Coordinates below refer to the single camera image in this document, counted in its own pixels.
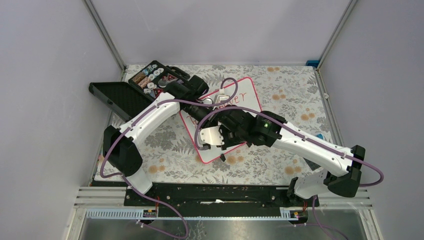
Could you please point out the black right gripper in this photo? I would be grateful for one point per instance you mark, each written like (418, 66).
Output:
(223, 129)

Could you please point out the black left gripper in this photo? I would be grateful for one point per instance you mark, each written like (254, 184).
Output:
(210, 121)

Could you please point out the pink framed whiteboard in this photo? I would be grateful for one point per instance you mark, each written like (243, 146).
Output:
(246, 96)

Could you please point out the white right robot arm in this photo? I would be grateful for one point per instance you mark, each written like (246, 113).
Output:
(340, 175)

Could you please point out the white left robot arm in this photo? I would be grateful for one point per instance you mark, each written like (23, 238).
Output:
(120, 143)

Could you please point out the black open parts case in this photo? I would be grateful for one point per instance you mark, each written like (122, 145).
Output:
(128, 99)

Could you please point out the dark grey lego baseplate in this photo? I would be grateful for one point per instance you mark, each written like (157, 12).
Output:
(313, 166)

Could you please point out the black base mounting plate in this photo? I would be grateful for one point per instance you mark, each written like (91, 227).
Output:
(217, 200)

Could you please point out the blue block in corner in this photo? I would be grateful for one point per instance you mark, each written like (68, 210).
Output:
(312, 63)

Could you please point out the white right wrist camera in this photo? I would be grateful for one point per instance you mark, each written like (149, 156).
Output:
(211, 138)

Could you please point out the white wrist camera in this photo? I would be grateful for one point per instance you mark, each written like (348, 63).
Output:
(211, 138)
(222, 99)

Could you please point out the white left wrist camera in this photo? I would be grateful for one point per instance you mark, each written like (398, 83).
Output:
(222, 99)

